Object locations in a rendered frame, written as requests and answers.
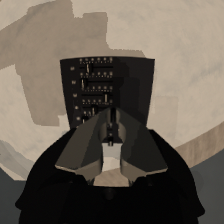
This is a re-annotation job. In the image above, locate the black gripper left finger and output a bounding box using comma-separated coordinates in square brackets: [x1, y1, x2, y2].
[15, 107, 114, 210]

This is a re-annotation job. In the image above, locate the black lighting desk panel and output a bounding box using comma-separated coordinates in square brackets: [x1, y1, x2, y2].
[60, 56, 155, 146]

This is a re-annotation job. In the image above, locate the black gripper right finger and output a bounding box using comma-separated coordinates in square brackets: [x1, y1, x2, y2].
[114, 107, 205, 218]

